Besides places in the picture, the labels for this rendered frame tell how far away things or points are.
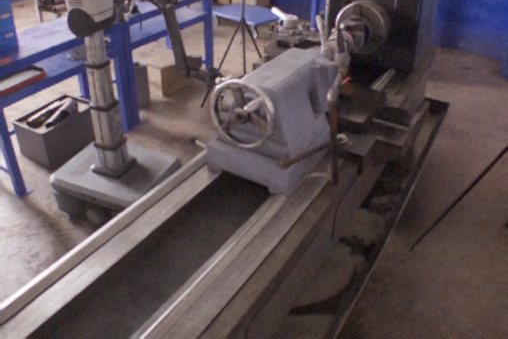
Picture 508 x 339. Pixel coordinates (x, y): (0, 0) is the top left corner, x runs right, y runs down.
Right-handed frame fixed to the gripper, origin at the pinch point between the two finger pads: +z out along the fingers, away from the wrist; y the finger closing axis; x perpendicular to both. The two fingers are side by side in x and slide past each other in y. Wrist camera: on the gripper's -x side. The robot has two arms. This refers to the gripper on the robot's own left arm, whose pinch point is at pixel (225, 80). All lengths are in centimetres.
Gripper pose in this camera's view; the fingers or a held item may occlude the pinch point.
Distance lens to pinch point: 222.7
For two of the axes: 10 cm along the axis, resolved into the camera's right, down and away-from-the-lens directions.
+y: -2.2, 9.7, 1.4
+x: -4.9, 0.2, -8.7
